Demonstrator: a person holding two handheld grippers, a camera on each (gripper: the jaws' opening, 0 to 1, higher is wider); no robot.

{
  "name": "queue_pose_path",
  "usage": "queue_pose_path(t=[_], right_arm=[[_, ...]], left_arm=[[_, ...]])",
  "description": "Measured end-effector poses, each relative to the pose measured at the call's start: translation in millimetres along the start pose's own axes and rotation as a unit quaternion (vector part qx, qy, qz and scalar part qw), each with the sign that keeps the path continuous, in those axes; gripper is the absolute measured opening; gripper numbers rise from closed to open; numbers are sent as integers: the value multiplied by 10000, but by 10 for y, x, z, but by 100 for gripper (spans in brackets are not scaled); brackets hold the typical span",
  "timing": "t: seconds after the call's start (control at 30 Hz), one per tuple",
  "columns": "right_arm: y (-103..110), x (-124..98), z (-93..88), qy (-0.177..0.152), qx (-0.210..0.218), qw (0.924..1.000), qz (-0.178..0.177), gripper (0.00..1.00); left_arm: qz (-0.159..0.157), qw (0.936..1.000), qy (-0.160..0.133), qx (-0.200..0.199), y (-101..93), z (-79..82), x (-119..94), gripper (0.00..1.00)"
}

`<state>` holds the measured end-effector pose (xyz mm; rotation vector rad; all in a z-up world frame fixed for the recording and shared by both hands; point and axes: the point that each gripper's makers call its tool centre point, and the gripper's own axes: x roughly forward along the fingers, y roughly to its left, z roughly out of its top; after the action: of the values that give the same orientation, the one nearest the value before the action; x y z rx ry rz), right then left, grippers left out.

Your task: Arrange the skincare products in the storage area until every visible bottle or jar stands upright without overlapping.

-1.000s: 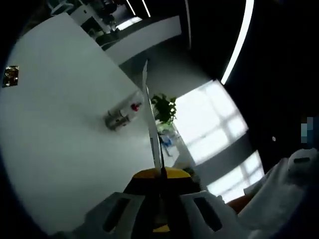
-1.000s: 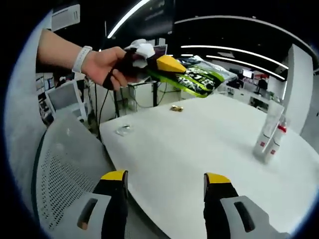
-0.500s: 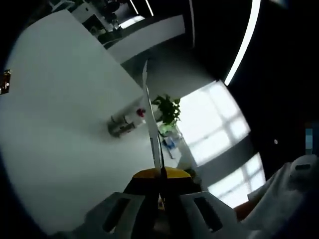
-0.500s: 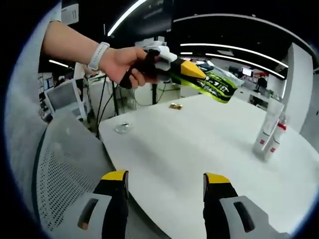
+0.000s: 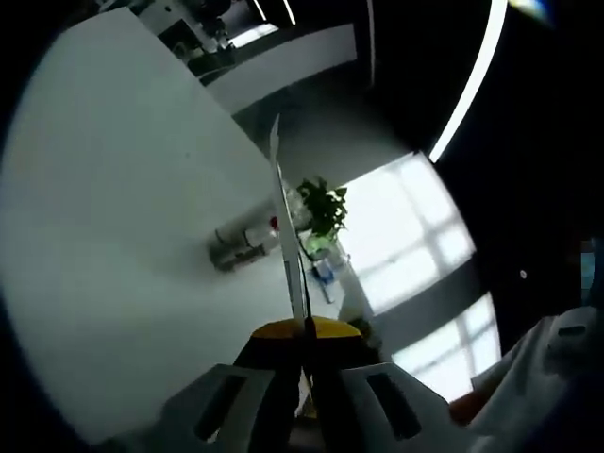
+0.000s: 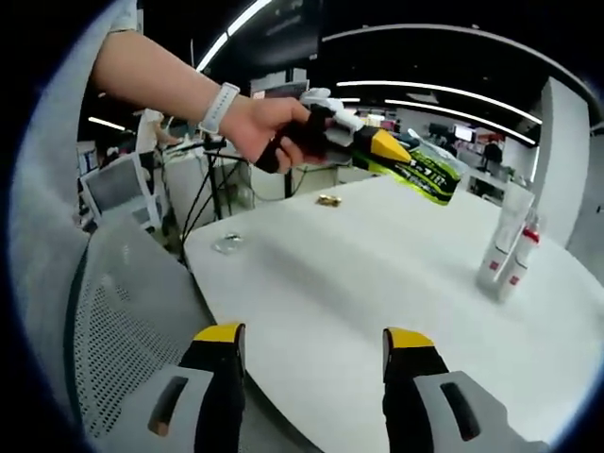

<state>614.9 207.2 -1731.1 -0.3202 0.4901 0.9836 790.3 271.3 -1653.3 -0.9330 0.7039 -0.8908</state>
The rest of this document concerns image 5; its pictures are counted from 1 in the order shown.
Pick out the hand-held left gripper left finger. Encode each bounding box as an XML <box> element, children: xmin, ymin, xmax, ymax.
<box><xmin>158</xmin><ymin>318</ymin><xmax>306</xmax><ymax>453</ymax></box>

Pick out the glass vase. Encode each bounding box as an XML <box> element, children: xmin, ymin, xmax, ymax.
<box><xmin>301</xmin><ymin>233</ymin><xmax>339</xmax><ymax>260</ymax></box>

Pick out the person's grey clothing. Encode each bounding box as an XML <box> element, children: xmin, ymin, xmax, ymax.
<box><xmin>452</xmin><ymin>301</ymin><xmax>604</xmax><ymax>453</ymax></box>

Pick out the green potted plant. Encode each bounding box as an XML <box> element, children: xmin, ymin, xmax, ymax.
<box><xmin>295</xmin><ymin>176</ymin><xmax>349</xmax><ymax>240</ymax></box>

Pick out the ceiling light strip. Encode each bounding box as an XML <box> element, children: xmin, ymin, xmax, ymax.
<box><xmin>428</xmin><ymin>0</ymin><xmax>509</xmax><ymax>164</ymax></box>

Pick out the green skincare sachet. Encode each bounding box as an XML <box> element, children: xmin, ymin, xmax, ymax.
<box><xmin>269</xmin><ymin>112</ymin><xmax>312</xmax><ymax>327</ymax></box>

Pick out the red collar skincare pump bottle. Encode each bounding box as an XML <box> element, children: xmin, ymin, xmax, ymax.
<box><xmin>243</xmin><ymin>214</ymin><xmax>283</xmax><ymax>249</ymax></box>

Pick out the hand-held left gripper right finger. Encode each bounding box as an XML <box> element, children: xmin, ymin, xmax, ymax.
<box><xmin>306</xmin><ymin>317</ymin><xmax>457</xmax><ymax>453</ymax></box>

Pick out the blue and white pack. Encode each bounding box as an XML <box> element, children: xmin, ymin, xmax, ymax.
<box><xmin>313</xmin><ymin>259</ymin><xmax>341</xmax><ymax>303</ymax></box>

